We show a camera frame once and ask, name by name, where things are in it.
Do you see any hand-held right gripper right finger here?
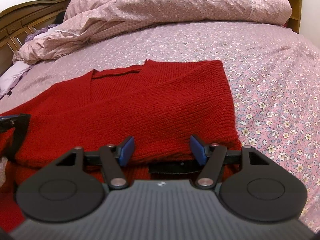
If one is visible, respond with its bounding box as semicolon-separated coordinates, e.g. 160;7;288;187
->
189;134;272;190

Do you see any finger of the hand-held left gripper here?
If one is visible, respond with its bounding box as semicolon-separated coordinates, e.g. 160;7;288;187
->
0;113;32;161

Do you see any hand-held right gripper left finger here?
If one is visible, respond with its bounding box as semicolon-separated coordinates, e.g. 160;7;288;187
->
54;136;136;190

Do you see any red knitted sweater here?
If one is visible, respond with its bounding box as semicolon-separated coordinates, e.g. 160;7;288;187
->
0;59;242;233

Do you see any lavender frilled cloth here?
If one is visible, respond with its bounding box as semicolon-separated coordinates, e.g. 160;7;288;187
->
0;24;62;100

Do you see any carved wooden bed board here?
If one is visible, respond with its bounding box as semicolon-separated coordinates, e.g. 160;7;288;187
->
0;0;72;77

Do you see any pink floral bed sheet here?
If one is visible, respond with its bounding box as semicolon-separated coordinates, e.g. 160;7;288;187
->
0;21;320;230

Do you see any dark cloth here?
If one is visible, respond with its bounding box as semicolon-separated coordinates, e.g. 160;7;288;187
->
55;12;66;26

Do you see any pink floral duvet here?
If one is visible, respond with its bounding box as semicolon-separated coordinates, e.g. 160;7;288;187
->
12;0;292;64

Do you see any wooden headboard with shelf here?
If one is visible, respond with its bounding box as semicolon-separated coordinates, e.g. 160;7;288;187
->
152;0;303;33

